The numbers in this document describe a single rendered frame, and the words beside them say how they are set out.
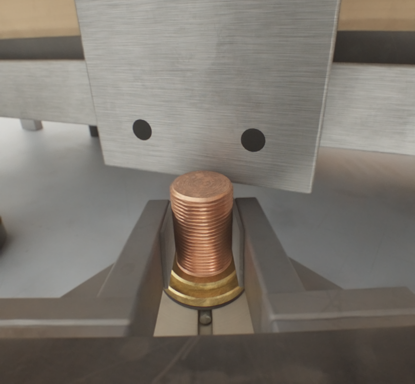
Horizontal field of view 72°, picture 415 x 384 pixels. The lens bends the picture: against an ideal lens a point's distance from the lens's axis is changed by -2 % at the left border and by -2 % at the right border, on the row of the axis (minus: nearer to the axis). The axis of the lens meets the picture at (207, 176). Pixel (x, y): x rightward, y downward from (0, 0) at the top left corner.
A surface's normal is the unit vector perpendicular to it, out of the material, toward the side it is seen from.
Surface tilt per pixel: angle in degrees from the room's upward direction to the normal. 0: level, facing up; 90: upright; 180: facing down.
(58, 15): 90
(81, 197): 180
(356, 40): 90
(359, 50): 90
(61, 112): 90
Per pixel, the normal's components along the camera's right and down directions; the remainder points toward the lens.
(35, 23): -0.32, 0.43
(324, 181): -0.02, -0.89
